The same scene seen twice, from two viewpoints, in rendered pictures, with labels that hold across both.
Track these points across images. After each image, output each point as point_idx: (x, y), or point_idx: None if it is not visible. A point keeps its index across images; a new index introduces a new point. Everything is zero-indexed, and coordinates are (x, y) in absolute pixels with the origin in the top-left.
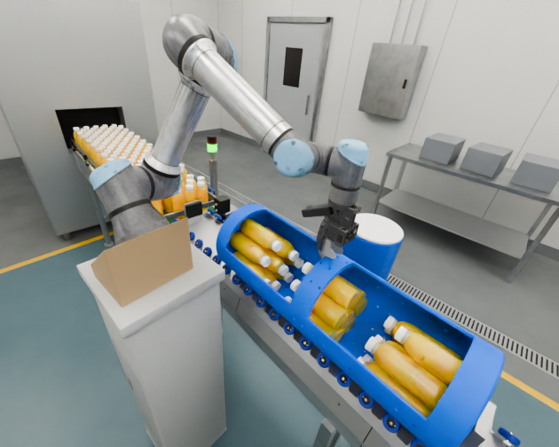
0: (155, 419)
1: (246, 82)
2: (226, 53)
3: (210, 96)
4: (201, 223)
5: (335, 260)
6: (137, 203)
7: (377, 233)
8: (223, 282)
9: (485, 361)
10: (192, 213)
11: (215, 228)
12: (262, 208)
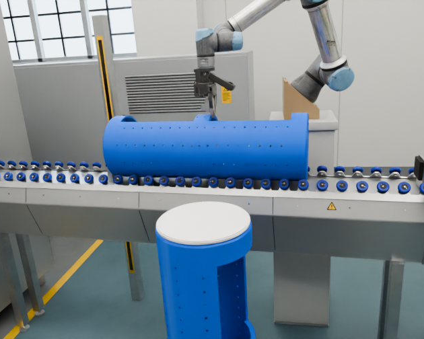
0: None
1: (256, 0)
2: None
3: (308, 11)
4: (410, 189)
5: (204, 115)
6: (305, 71)
7: (194, 211)
8: None
9: (120, 116)
10: (415, 169)
11: (390, 191)
12: (293, 116)
